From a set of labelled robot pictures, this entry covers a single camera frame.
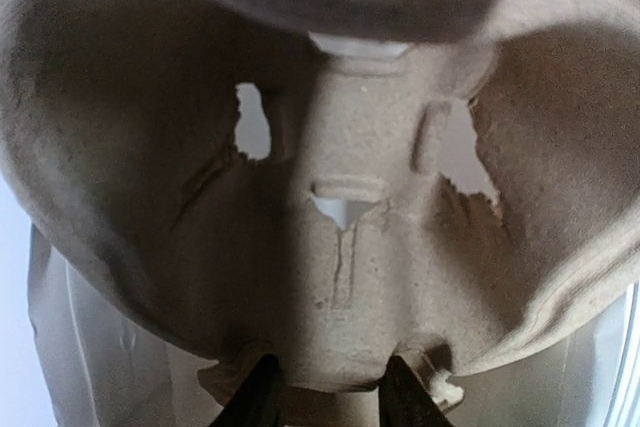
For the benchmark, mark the cardboard cup carrier tray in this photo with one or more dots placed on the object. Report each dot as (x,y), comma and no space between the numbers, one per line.
(332,180)

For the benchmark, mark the brown paper takeout bag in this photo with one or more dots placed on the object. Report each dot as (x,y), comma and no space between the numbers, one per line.
(103,370)

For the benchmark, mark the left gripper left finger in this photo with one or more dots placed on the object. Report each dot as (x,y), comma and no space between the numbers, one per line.
(258,401)

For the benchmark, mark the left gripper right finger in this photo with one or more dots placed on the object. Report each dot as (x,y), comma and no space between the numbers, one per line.
(405,401)

